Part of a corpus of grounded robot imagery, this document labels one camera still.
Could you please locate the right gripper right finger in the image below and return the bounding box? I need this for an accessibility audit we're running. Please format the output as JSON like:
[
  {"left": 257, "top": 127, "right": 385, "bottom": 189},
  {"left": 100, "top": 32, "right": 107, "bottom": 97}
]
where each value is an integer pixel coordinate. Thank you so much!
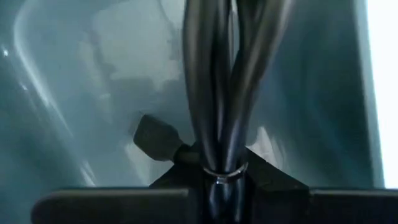
[{"left": 245, "top": 147, "right": 398, "bottom": 224}]

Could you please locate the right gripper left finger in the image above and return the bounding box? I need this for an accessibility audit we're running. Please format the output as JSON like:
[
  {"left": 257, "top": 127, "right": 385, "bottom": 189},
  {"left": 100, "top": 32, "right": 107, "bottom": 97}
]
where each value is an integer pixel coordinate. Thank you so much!
[{"left": 30, "top": 144, "right": 206, "bottom": 224}]

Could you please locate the thin black looped cable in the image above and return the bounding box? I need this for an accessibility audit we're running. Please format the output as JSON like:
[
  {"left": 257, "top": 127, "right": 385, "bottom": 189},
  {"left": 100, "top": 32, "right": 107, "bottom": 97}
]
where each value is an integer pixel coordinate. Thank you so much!
[{"left": 132, "top": 0, "right": 295, "bottom": 224}]

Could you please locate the grey-blue plastic bin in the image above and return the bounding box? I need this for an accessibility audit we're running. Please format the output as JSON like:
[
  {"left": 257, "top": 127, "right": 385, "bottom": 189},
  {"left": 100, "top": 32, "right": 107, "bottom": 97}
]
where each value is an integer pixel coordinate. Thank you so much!
[{"left": 0, "top": 0, "right": 386, "bottom": 224}]

